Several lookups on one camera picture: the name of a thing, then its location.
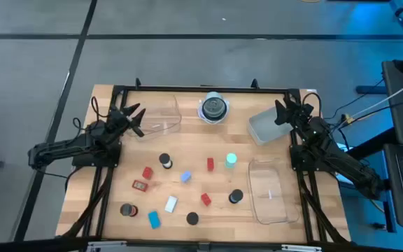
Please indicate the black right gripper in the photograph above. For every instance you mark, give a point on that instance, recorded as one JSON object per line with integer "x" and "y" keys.
{"x": 299, "y": 112}

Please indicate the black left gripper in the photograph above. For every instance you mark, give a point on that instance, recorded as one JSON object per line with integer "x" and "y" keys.
{"x": 121, "y": 120}

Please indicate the white sand timer black caps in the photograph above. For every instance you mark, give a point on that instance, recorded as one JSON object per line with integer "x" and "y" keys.
{"x": 165, "y": 160}

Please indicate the red block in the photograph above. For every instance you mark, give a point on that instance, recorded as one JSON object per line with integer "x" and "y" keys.
{"x": 147, "y": 172}
{"x": 205, "y": 199}
{"x": 210, "y": 164}

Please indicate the teal capped sand timer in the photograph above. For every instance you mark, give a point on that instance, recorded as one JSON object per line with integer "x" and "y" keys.
{"x": 231, "y": 160}

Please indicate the red framed small box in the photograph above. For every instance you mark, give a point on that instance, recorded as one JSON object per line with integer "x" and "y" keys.
{"x": 140, "y": 185}

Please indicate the light blue block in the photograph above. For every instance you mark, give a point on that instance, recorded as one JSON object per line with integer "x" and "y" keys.
{"x": 185, "y": 176}

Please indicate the red sand timer black caps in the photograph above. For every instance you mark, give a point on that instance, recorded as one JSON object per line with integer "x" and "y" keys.
{"x": 128, "y": 210}

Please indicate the blue sand timer black caps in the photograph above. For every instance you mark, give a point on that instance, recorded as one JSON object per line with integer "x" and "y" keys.
{"x": 235, "y": 196}

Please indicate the white eraser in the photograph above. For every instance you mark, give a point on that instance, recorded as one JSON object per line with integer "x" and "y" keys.
{"x": 170, "y": 204}

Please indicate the black capped sand timer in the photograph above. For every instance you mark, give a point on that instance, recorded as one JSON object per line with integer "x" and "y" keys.
{"x": 192, "y": 218}

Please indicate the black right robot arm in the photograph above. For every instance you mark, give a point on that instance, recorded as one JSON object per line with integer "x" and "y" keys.
{"x": 345, "y": 161}

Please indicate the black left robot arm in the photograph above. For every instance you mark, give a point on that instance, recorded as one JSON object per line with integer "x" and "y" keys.
{"x": 58, "y": 147}

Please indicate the small clear plastic container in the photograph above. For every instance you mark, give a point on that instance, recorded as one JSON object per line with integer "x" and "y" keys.
{"x": 163, "y": 119}

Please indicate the white round device black centre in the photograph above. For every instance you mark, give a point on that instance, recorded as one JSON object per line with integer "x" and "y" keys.
{"x": 213, "y": 108}

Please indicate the large clear plastic container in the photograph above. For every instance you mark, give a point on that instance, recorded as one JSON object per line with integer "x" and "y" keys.
{"x": 271, "y": 194}

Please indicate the white paper sheet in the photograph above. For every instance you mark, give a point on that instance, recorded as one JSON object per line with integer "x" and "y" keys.
{"x": 345, "y": 179}

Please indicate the black floor bar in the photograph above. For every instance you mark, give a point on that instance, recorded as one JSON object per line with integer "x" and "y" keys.
{"x": 371, "y": 90}

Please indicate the black slanted stand bar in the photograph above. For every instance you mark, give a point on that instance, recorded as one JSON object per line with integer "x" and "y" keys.
{"x": 373, "y": 144}

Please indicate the blue eraser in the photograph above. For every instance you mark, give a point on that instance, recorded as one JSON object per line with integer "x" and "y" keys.
{"x": 154, "y": 219}

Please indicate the black rig crossbar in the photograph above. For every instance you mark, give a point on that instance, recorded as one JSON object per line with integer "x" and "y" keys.
{"x": 30, "y": 245}

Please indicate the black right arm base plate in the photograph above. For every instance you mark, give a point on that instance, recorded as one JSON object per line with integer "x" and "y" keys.
{"x": 299, "y": 164}

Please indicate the black aluminium table frame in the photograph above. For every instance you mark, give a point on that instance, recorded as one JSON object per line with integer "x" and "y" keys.
{"x": 187, "y": 88}

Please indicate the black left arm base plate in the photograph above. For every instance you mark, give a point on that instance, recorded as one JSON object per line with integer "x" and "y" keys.
{"x": 82, "y": 161}

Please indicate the silver metal bracket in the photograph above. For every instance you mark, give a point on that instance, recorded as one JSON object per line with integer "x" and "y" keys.
{"x": 301, "y": 248}
{"x": 103, "y": 246}

